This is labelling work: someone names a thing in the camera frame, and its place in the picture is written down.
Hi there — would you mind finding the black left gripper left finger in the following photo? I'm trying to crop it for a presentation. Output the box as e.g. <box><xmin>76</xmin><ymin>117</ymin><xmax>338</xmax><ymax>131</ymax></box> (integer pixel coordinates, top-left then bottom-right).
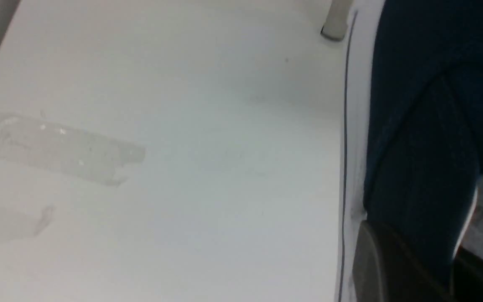
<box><xmin>352</xmin><ymin>221</ymin><xmax>455</xmax><ymax>302</ymax></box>

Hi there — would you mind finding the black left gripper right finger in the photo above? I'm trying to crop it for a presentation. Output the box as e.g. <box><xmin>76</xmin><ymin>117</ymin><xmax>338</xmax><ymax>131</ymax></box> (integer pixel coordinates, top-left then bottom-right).
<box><xmin>454</xmin><ymin>247</ymin><xmax>483</xmax><ymax>302</ymax></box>

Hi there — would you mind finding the navy slip-on shoe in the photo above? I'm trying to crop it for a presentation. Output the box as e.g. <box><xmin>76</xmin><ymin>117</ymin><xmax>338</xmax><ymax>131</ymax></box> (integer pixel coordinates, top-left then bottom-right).
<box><xmin>335</xmin><ymin>0</ymin><xmax>483</xmax><ymax>302</ymax></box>

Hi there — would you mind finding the stainless steel shoe rack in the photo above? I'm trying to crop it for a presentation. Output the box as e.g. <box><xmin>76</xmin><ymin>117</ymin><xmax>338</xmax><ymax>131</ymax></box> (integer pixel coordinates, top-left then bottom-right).
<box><xmin>320</xmin><ymin>0</ymin><xmax>354</xmax><ymax>42</ymax></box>

